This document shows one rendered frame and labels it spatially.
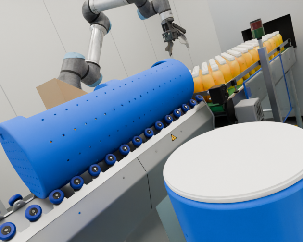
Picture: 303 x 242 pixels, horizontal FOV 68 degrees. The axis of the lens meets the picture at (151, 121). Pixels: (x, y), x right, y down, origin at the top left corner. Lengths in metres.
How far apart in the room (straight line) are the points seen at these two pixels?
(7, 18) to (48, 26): 0.57
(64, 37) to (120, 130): 3.54
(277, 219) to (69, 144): 0.59
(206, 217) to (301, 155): 0.17
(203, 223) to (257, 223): 0.08
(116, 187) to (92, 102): 0.32
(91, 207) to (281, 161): 0.62
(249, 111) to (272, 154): 0.91
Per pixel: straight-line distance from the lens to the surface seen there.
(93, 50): 1.56
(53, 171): 0.76
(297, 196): 0.38
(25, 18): 4.14
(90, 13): 1.62
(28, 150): 0.73
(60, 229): 0.81
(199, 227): 0.41
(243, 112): 1.34
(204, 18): 5.81
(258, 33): 1.50
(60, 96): 1.27
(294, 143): 0.46
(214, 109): 1.37
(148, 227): 1.58
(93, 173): 0.84
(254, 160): 0.42
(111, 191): 0.87
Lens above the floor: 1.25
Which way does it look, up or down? 14 degrees down
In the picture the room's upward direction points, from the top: 21 degrees counter-clockwise
